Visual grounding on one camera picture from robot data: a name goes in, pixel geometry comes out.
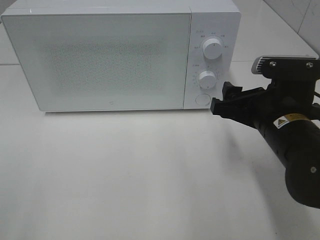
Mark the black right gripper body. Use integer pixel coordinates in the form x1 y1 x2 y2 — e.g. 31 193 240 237
232 84 320 140

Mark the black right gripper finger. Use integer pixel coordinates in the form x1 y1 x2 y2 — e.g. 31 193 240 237
210 97 234 119
222 81 243 101

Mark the round white door button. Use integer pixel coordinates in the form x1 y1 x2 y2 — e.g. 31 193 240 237
195 93 211 106

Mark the white timer knob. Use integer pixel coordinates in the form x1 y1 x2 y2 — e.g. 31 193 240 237
198 70 217 90

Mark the white microwave door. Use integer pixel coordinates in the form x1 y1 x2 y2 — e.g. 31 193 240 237
2 13 191 112

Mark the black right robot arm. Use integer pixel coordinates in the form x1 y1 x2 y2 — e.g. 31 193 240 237
210 55 320 208

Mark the white upper power knob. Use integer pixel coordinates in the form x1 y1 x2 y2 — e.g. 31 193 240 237
202 37 223 60

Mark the white microwave oven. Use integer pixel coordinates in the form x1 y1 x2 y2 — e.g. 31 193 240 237
1 0 241 112

